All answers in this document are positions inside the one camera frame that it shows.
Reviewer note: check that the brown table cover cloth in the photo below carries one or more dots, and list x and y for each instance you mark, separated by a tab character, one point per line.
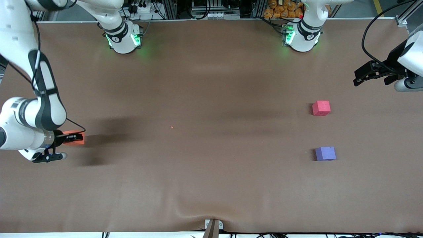
211	165

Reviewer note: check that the pile of orange packets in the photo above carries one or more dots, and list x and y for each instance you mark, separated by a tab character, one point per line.
282	9

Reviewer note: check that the silver metal bracket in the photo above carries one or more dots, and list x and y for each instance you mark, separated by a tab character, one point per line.
220	225

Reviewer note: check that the brown tapered bar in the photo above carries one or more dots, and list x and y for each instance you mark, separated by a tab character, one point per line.
211	231

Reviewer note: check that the pink foam block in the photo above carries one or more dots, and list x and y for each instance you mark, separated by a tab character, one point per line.
321	108

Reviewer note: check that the purple foam block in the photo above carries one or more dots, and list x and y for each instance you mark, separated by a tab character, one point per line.
325	154

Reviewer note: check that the white power strip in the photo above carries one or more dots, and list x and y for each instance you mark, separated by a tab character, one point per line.
142	8

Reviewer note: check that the white terminal block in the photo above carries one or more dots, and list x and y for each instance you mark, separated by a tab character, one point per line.
223	15

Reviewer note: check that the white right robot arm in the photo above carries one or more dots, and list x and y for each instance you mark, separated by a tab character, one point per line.
19	125

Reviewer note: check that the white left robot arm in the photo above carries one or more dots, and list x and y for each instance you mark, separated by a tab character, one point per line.
305	33

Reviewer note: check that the orange foam block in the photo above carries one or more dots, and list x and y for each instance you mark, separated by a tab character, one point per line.
75	143

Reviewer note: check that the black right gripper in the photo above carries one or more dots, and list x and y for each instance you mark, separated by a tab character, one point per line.
58	137

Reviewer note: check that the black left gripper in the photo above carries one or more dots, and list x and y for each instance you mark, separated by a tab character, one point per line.
392	61

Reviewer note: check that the aluminium frame post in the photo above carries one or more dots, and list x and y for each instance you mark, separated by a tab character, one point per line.
170	10
260	8

